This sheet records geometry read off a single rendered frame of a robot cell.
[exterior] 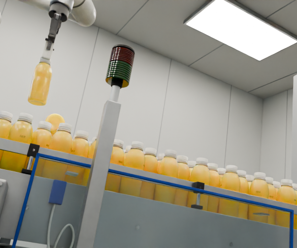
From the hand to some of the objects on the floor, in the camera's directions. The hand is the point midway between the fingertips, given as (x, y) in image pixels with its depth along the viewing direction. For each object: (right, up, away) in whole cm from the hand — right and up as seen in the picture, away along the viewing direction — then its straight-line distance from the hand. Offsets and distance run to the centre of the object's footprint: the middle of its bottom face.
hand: (47, 53), depth 133 cm
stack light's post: (+12, -124, -78) cm, 147 cm away
